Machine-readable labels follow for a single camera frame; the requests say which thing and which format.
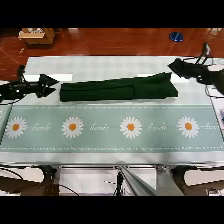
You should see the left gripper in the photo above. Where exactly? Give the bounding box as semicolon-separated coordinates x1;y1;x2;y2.
25;73;61;99

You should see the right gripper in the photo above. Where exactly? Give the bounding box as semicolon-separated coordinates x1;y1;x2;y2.
167;57;202;82

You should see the dark green garment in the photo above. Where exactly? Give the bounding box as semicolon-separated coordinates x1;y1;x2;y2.
59;71;180;103

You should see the blue round object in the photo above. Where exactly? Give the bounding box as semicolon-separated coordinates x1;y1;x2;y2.
168;31;185;43

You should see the cardboard box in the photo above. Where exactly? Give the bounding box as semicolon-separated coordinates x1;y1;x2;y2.
17;27;56;46

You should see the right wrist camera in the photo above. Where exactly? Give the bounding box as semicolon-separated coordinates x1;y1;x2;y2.
195;41;212;66

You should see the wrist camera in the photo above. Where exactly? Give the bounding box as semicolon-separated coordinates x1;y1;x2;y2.
17;64;28;84
195;41;212;66

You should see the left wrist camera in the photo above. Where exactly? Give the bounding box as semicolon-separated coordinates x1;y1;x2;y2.
17;64;28;84

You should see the silver frame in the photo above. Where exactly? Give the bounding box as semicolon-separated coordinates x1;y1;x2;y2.
0;161;224;197

